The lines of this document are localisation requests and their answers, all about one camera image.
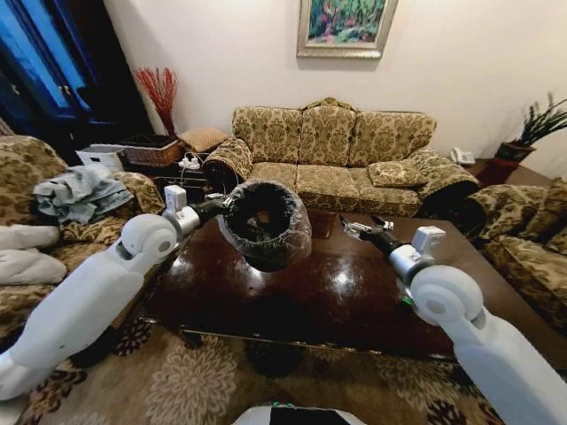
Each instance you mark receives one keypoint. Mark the brown wicker basket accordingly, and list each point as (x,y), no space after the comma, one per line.
(148,150)

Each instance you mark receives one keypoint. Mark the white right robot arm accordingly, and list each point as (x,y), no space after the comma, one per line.
(487,354)

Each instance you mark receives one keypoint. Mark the dark wooden coffee table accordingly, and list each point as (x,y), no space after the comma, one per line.
(310,301)

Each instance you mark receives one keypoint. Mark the floral three-seat sofa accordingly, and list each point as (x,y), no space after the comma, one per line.
(328,177)

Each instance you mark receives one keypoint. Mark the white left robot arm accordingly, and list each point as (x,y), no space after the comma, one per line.
(88,288)

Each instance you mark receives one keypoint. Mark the floral armchair with clothes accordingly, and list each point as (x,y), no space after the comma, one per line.
(26,164)

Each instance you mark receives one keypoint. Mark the white storage box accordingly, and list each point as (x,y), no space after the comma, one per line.
(99,156)

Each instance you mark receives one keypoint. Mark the white desk telephone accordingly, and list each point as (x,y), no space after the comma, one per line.
(461,156)

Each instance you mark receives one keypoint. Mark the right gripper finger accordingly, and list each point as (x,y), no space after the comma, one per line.
(386,226)
(358,230)

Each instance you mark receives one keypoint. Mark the crumpled brown trash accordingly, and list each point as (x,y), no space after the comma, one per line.
(260,218)

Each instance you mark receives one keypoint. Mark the dark side table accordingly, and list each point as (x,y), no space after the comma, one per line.
(177,179)

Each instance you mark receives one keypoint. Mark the grey-blue crumpled cloth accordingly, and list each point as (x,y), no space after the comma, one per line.
(80,195)

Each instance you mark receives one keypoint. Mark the red dried branches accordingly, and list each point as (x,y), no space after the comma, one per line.
(161,93)

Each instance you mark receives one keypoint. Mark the white robot front shell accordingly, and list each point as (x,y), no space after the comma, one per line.
(301,416)

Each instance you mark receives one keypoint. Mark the small green trash piece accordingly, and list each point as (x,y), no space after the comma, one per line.
(406,303)

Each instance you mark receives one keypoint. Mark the white padded cloth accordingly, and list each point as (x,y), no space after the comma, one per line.
(22,261)

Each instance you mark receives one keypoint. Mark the blue wooden cabinet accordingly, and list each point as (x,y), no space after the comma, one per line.
(48,66)

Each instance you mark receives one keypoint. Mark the framed colourful painting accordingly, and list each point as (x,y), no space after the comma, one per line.
(347,22)

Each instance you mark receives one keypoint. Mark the brown woven cushion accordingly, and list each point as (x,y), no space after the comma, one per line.
(201,138)

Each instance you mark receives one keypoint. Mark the black bin with plastic liner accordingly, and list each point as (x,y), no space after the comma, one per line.
(283,250)

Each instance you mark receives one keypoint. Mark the floral patterned rug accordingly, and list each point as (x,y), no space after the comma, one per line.
(186,389)

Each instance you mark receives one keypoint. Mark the floral square sofa cushion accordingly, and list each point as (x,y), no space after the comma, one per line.
(396,173)

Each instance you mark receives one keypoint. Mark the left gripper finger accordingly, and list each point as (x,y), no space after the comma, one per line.
(226,201)

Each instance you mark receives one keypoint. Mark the green potted plant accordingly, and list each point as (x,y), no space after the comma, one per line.
(527,128)

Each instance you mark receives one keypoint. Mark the white power strip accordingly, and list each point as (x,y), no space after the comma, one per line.
(190,161)

